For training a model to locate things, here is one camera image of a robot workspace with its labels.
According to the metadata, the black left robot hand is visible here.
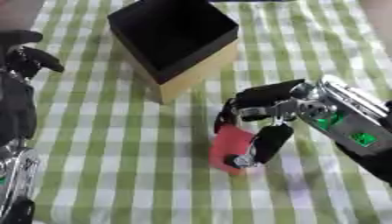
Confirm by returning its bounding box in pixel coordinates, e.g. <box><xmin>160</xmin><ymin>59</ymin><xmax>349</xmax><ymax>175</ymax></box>
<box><xmin>0</xmin><ymin>29</ymin><xmax>67</xmax><ymax>147</ymax></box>

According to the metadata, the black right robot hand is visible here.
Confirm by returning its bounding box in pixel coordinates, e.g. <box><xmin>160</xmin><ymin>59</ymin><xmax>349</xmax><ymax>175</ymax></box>
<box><xmin>213</xmin><ymin>78</ymin><xmax>306</xmax><ymax>169</ymax></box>

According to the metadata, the tan box with black inside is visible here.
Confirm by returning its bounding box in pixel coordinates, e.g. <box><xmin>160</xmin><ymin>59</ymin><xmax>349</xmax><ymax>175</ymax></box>
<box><xmin>105</xmin><ymin>0</ymin><xmax>241</xmax><ymax>105</ymax></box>

